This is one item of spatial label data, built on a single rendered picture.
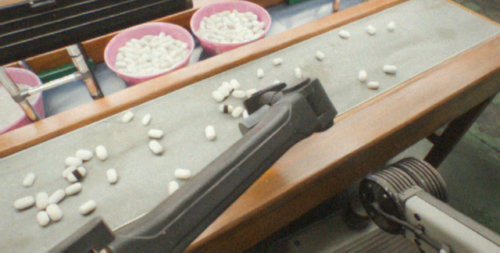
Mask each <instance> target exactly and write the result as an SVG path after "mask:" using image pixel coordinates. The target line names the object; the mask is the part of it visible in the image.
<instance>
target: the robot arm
mask: <svg viewBox="0 0 500 253"><path fill-rule="evenodd" d="M242 104H243V106H244V108H245V109H246V112H247V113H248V117H246V118H245V119H243V121H241V122H240V123H238V128H239V130H240V131H241V134H242V136H243V137H242V138H241V139H238V140H237V141H236V142H234V143H233V144H232V145H231V147H229V148H228V149H227V150H225V151H224V152H223V153H221V154H220V155H219V156H217V157H216V158H215V159H213V160H212V161H211V162H210V163H209V164H208V165H207V166H206V167H204V168H203V169H202V170H199V171H198V172H197V173H196V174H195V175H194V176H193V177H192V178H191V179H190V180H189V181H187V182H186V183H184V184H182V185H181V186H180V187H178V188H177V189H176V191H174V192H173V193H172V194H171V195H169V196H168V197H167V198H165V199H164V200H163V201H161V202H160V203H159V204H158V205H157V206H156V207H155V208H154V209H152V210H151V211H149V212H148V213H146V214H145V215H143V216H142V217H141V218H139V219H137V220H134V221H133V222H132V223H129V224H128V225H126V226H124V227H122V229H120V230H117V231H115V232H112V229H111V228H110V226H109V225H108V223H107V222H106V221H105V220H104V218H103V217H102V216H97V217H94V218H93V219H91V220H90V221H89V222H87V223H86V224H84V225H83V226H81V227H80V228H78V229H77V230H75V231H74V232H73V233H72V234H71V235H69V236H68V237H67V238H66V239H65V240H62V241H60V242H59V243H58V244H57V245H56V246H54V247H53V248H51V250H50V251H47V252H46V253H95V252H94V251H96V252H98V253H100V252H101V251H102V250H103V249H105V251H106V252H107V253H183V252H184V251H185V250H186V248H187V247H188V246H189V245H190V244H191V243H192V242H193V241H195V240H196V239H197V238H198V237H199V236H200V234H201V233H203V232H204V231H205V230H206V229H207V228H208V227H209V226H211V225H212V224H213V223H214V222H215V221H216V220H217V219H218V217H219V216H220V215H221V214H222V213H223V212H224V211H226V210H227V209H228V208H229V207H230V206H231V205H232V204H233V203H235V201H236V200H237V199H238V198H239V197H240V196H242V195H243V193H245V192H246V191H247V189H249V188H250V186H251V185H253V184H254V182H256V181H257V179H259V178H260V177H261V176H262V175H263V174H265V173H266V171H267V170H268V169H269V168H270V167H271V166H272V165H273V164H274V163H275V162H277V161H278V160H279V158H280V157H281V156H282V155H283V154H284V153H285V152H286V151H288V150H290V149H291V148H292V147H294V145H295V144H297V143H298V142H299V141H301V140H304V139H306V138H307V137H311V136H312V135H313V133H320V132H323V131H325V130H329V129H330V128H331V127H332V126H333V125H334V117H335V116H336V115H337V114H338V112H337V110H336V108H335V106H334V104H333V102H332V101H331V100H330V97H329V96H327V93H326V91H325V90H324V88H323V85H322V84H321V83H320V79H319V78H318V77H311V78H309V77H304V78H301V79H298V80H295V81H294V82H292V84H290V85H288V86H287V85H286V83H285V82H280V83H279V84H274V85H271V86H269V87H265V88H263V89H261V90H259V91H256V92H254V93H252V94H250V95H249V98H246V99H245V100H243V101H242Z"/></svg>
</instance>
